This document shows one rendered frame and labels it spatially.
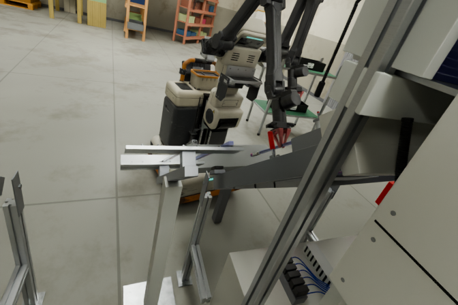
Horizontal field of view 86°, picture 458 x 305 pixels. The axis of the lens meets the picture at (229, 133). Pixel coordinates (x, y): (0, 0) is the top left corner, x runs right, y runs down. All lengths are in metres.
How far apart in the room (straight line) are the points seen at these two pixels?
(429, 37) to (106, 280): 1.62
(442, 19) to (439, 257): 0.31
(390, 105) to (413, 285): 0.27
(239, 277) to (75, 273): 0.99
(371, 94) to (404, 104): 0.08
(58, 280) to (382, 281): 1.49
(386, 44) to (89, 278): 1.61
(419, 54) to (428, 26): 0.04
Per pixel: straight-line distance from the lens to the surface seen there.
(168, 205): 0.96
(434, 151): 0.43
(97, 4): 8.30
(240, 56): 1.58
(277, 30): 1.10
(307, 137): 0.65
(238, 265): 1.00
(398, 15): 0.45
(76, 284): 1.66
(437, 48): 0.43
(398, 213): 0.46
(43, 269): 1.74
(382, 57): 0.44
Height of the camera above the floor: 1.41
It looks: 26 degrees down
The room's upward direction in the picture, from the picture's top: 16 degrees clockwise
